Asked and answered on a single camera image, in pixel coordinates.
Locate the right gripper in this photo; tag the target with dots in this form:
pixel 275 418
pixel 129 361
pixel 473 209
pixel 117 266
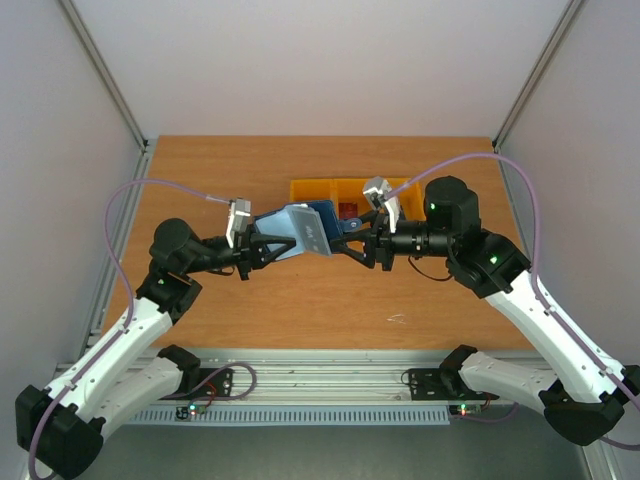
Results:
pixel 381 243

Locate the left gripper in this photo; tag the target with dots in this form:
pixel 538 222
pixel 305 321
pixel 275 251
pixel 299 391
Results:
pixel 253 249

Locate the blue card holder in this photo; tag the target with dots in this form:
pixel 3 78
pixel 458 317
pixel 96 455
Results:
pixel 279 223

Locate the red credit card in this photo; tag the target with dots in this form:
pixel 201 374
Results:
pixel 348 210

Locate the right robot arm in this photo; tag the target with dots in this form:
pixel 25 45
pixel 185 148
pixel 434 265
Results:
pixel 583 393

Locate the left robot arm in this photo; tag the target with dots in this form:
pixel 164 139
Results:
pixel 64 425

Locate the right yellow bin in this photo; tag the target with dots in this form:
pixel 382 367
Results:
pixel 411 203

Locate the yellow bin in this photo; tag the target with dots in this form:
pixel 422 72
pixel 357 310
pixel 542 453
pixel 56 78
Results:
pixel 350 190
pixel 306 190
pixel 411 203

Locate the middle yellow bin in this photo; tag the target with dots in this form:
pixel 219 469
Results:
pixel 350 190

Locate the left yellow bin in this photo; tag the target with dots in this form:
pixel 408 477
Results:
pixel 306 190

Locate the left circuit board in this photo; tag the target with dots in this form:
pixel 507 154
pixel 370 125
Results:
pixel 189 412

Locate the circuit board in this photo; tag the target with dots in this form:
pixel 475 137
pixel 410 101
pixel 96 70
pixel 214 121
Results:
pixel 466 410
pixel 189 412

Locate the right circuit board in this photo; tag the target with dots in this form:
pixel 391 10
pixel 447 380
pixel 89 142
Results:
pixel 466 410

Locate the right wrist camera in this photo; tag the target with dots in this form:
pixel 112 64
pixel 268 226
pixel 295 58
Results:
pixel 377 191

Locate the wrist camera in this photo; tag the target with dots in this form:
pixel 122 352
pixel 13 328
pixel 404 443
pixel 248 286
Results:
pixel 238 219
pixel 377 191

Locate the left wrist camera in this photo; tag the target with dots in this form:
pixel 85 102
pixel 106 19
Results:
pixel 238 219

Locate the aluminium rail base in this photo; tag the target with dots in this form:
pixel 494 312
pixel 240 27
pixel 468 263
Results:
pixel 261 377

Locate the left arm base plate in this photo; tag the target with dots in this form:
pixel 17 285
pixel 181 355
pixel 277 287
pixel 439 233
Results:
pixel 202 383

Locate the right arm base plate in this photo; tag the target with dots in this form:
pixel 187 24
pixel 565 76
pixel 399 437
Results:
pixel 425 384

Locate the left aluminium frame post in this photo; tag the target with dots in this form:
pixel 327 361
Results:
pixel 82 33

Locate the aluminium frame post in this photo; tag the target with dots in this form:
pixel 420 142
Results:
pixel 82 33
pixel 559 33

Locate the grey slotted cable duct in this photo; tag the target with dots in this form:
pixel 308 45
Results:
pixel 274 415

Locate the right aluminium frame post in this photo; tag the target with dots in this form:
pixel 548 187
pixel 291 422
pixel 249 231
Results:
pixel 559 33

